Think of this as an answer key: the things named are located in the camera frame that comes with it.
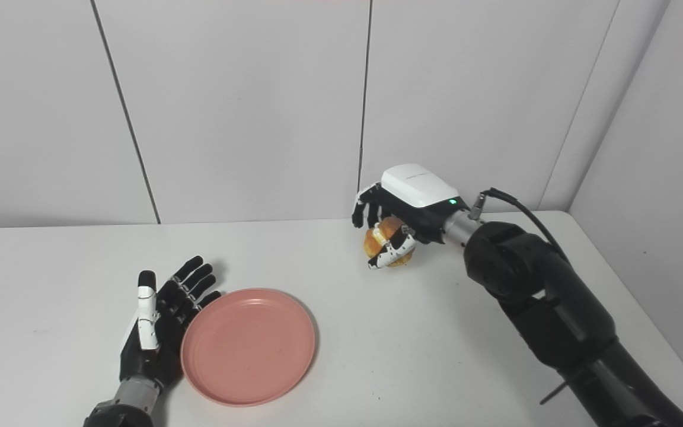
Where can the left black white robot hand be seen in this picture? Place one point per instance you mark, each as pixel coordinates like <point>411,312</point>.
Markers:
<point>149,356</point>

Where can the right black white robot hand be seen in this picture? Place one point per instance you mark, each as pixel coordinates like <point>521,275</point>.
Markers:
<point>418,196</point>

